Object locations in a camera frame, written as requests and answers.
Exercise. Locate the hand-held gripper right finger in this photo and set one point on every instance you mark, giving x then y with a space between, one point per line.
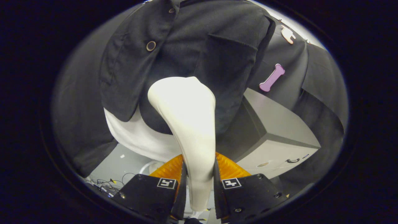
252 194

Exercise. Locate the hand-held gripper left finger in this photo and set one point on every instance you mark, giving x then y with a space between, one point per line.
149 194

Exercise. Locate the white garment steamer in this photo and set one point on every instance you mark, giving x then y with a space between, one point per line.
189 124

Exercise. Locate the black suit jacket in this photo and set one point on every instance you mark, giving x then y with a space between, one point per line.
192 46

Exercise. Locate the white mannequin stand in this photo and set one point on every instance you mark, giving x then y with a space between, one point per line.
146 166

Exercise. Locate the white dress form mannequin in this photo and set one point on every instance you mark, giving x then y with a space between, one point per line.
133 137

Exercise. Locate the grey cabinet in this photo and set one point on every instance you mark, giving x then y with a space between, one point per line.
279 124

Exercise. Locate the black backdrop cloth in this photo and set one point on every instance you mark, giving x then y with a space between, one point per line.
77 109

